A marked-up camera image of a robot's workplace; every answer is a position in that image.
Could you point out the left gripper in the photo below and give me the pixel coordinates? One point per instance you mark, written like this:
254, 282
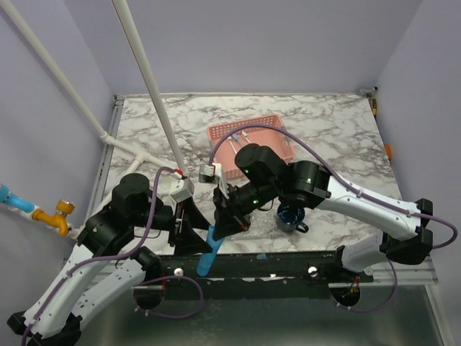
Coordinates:
189, 241

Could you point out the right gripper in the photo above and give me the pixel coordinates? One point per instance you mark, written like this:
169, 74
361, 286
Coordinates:
226, 223

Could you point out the blue toothpaste tube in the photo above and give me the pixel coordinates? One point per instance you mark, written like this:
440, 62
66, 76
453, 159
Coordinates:
206, 259

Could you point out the dark blue mug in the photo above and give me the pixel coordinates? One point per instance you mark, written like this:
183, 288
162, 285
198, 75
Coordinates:
290, 219

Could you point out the light blue toothbrush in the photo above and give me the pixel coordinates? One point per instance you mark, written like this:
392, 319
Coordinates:
237, 139

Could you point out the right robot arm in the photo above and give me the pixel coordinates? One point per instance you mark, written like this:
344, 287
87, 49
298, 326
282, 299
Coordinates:
402, 236

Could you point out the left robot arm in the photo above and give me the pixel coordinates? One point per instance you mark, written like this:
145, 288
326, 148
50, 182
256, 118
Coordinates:
99, 270

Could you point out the white toothbrush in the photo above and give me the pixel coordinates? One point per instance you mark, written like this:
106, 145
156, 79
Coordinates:
245, 136

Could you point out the yellow brass tap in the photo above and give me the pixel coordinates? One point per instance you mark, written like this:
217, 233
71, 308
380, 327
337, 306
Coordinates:
58, 219

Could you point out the orange clip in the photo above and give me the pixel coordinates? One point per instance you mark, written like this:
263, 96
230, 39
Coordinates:
388, 151

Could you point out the yellow black tool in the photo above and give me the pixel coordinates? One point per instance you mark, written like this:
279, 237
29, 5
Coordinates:
374, 106

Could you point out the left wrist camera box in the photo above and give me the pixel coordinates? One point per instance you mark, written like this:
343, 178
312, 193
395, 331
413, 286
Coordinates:
181, 190

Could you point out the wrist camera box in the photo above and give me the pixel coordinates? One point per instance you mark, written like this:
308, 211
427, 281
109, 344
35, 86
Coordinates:
181, 190
214, 173

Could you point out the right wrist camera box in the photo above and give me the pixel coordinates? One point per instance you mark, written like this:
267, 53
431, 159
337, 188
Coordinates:
214, 173

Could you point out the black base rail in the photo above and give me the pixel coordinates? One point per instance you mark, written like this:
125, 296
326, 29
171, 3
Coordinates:
251, 276

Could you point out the blue hose connector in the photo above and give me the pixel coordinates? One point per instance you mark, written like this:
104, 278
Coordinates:
12, 200

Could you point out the silver corner bracket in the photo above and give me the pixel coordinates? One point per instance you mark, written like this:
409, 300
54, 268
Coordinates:
369, 92

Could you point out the white pvc pipe frame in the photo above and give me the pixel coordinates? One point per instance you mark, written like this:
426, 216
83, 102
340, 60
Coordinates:
131, 33

